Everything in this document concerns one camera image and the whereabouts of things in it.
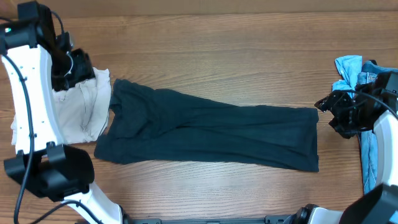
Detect light blue crumpled cloth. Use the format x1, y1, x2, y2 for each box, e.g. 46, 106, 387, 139
332, 55, 363, 91

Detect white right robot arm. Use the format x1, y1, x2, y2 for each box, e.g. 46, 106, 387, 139
284, 72, 397, 224

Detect black Nike t-shirt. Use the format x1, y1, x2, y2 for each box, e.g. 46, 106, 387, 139
94, 80, 319, 172

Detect blue denim jeans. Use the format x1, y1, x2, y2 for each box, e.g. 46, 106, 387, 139
358, 60, 397, 194

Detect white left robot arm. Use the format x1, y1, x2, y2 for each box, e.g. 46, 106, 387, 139
1, 1, 128, 223

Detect folded white beige pants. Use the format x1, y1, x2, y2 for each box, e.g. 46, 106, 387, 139
11, 67, 112, 146

